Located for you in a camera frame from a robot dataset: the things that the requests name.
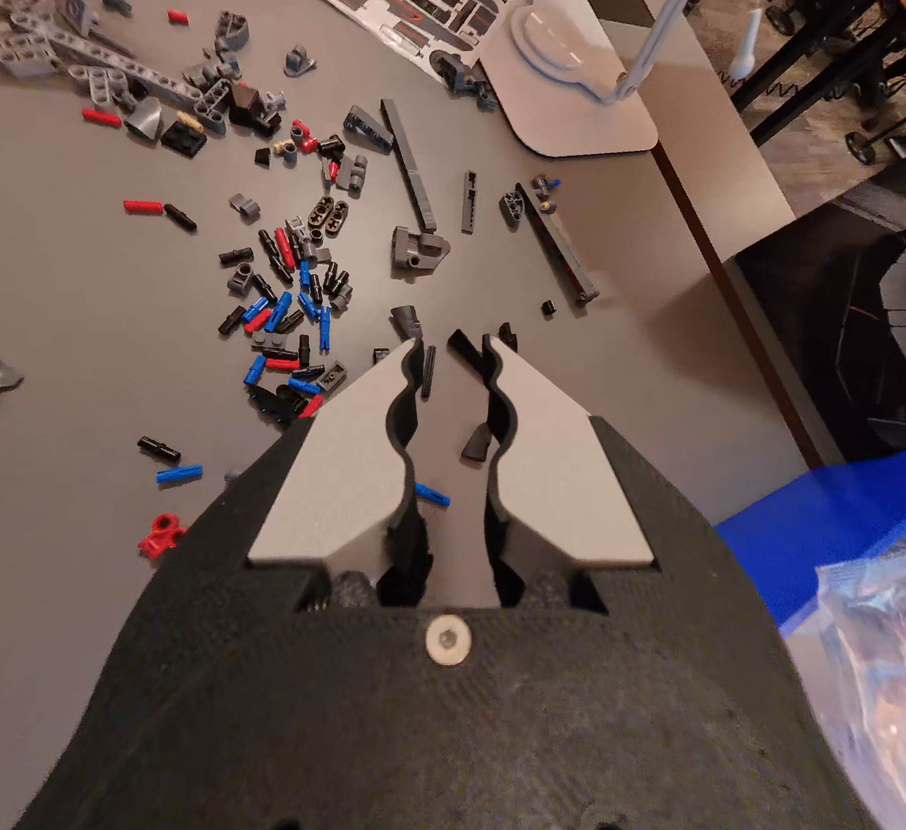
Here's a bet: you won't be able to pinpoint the long dark grey lego plate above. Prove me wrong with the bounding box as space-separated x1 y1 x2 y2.
380 98 439 234

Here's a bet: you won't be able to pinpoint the dark grey lego wedge panel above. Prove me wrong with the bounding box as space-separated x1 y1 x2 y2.
343 104 395 154

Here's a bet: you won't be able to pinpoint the large black lego slope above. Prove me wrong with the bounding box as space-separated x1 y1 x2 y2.
228 84 282 136

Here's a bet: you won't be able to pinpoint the long light grey lego beam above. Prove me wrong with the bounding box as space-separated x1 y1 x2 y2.
39 29 208 110

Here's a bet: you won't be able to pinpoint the grey square lego plate bar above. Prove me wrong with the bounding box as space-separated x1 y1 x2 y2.
59 0 139 59

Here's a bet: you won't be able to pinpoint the white hanging cable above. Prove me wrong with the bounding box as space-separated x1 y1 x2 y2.
729 0 776 82

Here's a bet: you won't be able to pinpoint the white desk stand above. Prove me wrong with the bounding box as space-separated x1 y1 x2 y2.
478 0 733 160

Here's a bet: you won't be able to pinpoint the red lego triple connector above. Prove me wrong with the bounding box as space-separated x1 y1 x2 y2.
137 513 190 561

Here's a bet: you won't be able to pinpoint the light grey L-shaped lego beam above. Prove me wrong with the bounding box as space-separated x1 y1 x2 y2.
0 0 56 33

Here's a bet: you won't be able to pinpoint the black wheeled cart frame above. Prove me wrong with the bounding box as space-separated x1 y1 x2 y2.
729 0 906 167

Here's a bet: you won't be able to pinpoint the dark grey lego hinge plate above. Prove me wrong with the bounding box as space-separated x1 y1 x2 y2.
182 57 243 92

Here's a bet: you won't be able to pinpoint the light grey angled lego beam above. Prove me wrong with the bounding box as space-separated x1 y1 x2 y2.
193 77 232 137

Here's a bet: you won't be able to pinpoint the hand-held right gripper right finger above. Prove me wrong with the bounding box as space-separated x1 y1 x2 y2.
483 332 655 608

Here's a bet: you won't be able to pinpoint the blue plastic bin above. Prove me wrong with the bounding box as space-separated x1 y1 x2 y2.
713 449 906 643

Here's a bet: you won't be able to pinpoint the dark grey lego connector block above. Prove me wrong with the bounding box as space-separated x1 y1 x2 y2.
391 226 453 277

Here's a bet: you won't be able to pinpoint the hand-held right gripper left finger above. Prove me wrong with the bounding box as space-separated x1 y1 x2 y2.
246 336 434 608

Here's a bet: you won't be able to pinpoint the long dark grey lego beam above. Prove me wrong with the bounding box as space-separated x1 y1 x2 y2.
514 176 601 306

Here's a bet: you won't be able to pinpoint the pile of small lego pins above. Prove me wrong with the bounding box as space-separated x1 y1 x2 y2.
216 225 355 424

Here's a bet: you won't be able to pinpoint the black square lego plate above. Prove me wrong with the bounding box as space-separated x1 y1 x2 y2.
160 111 209 160

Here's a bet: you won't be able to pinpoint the grey curved lego slope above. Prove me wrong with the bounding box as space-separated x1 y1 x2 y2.
123 95 166 142

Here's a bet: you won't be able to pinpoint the dark grey lego hinge piece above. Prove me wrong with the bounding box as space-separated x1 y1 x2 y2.
322 152 369 199

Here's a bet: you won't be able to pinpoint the light grey T-shaped lego beam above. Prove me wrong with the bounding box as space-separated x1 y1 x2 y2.
86 64 133 107

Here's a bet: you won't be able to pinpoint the light grey double lego beam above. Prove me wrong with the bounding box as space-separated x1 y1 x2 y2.
0 30 59 78

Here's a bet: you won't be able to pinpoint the clear plastic bags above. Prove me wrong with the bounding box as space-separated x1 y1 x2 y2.
777 533 906 830

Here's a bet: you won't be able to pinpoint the dark grey cross-hole lego beam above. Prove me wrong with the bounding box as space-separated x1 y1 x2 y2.
214 12 251 57

